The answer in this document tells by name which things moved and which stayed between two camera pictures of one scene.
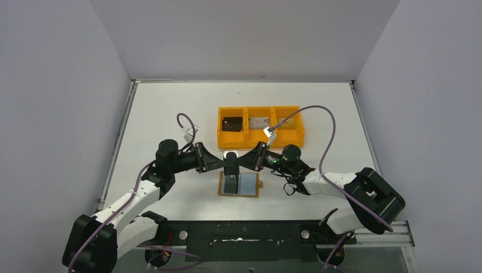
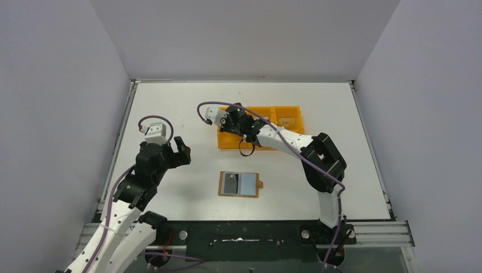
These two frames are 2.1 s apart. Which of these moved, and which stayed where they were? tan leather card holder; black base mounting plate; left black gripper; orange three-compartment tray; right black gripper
Moved: left black gripper; right black gripper
Stayed: tan leather card holder; black base mounting plate; orange three-compartment tray
